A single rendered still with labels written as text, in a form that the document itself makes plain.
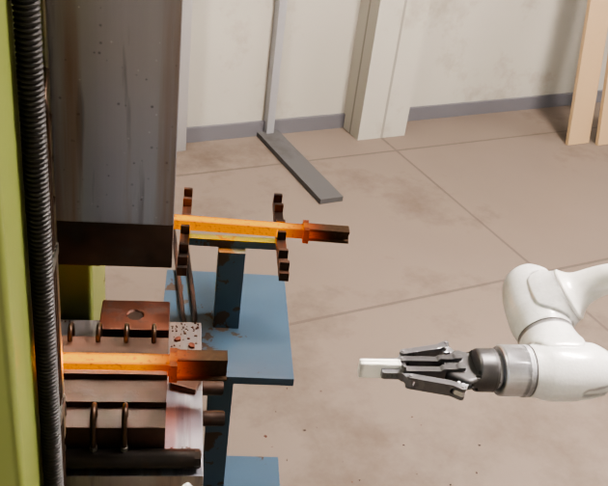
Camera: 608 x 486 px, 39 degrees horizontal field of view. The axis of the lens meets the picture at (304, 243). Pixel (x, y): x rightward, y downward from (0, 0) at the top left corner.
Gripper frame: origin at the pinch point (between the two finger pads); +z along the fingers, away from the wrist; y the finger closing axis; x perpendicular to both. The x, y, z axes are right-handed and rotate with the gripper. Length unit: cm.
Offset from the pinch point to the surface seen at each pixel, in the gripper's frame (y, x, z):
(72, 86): -17, 54, 46
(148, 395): -6.5, -0.7, 37.9
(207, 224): 53, -5, 28
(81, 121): -17, 50, 46
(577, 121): 317, -86, -190
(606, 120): 319, -85, -208
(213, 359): -1.0, 2.2, 27.8
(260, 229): 52, -5, 16
